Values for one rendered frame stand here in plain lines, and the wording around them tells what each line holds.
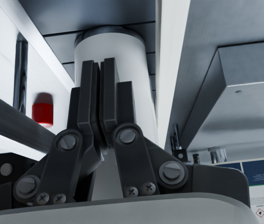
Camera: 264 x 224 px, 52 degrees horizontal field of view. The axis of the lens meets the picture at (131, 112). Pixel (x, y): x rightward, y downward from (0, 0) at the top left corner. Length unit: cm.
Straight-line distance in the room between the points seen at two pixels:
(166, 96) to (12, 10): 12
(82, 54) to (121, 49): 3
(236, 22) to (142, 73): 15
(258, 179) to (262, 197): 4
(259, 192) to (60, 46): 60
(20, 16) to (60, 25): 2
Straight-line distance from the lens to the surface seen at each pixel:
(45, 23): 18
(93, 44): 18
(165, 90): 19
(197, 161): 77
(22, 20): 19
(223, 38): 32
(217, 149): 70
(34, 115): 44
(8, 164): 24
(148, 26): 19
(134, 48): 18
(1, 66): 34
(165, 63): 16
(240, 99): 36
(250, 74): 32
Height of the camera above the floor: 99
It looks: 18 degrees down
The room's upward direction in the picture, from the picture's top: 175 degrees clockwise
